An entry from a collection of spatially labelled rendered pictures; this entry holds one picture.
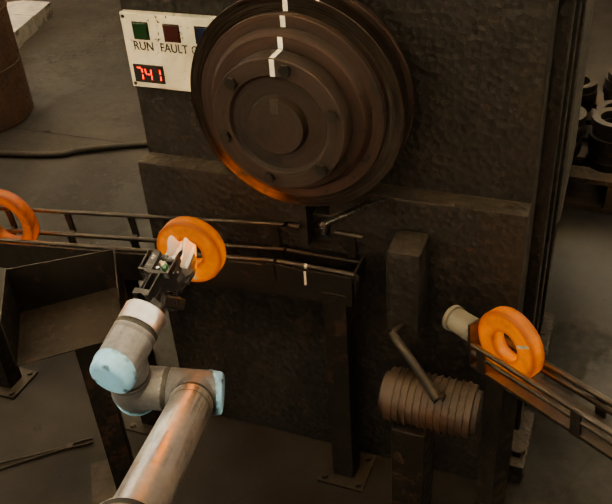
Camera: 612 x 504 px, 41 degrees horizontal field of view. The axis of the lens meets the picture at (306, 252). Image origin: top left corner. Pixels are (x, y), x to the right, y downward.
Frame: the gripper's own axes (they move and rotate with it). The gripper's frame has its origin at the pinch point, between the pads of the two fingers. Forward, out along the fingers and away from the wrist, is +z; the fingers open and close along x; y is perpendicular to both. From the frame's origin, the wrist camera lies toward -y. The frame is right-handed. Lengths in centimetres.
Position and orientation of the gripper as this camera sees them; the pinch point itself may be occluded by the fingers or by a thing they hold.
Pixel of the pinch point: (190, 242)
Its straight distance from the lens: 179.1
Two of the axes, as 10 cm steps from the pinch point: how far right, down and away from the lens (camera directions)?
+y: -1.7, -6.4, -7.5
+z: 3.2, -7.6, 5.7
